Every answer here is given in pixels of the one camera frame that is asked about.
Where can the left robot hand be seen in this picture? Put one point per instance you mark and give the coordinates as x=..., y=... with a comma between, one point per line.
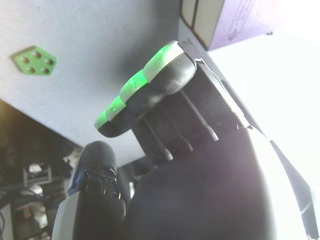
x=200, y=195

